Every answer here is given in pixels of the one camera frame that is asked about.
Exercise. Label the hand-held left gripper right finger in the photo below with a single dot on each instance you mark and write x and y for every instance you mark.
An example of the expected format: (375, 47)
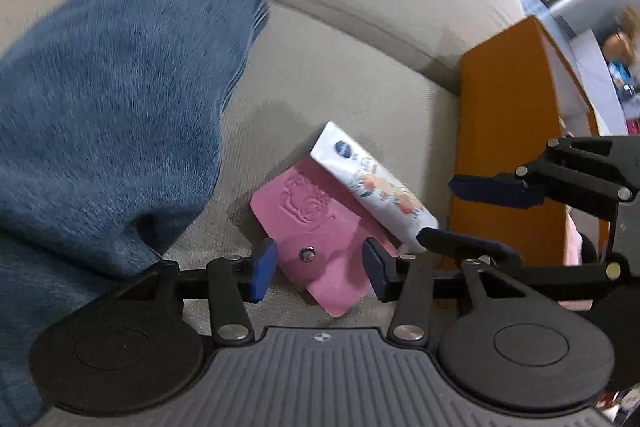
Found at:
(376, 269)

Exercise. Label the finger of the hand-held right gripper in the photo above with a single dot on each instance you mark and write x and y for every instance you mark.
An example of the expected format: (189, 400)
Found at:
(460, 243)
(490, 189)

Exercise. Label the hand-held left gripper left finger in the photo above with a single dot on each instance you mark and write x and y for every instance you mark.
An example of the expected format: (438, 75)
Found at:
(262, 269)

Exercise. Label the pink snap card wallet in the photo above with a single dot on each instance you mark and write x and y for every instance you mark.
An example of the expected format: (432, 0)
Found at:
(300, 217)

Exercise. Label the orange cardboard box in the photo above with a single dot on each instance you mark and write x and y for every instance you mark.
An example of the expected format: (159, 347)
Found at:
(500, 107)

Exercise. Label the white floral hand cream tube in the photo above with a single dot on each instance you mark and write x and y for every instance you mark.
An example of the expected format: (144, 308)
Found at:
(370, 182)

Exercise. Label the pink pouch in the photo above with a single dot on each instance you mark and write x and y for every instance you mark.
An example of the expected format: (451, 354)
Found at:
(573, 242)

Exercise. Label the beige sofa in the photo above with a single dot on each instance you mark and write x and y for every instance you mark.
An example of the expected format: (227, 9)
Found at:
(375, 32)

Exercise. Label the person's jeans leg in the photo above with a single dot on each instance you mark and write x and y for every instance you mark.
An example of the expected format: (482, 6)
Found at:
(100, 107)

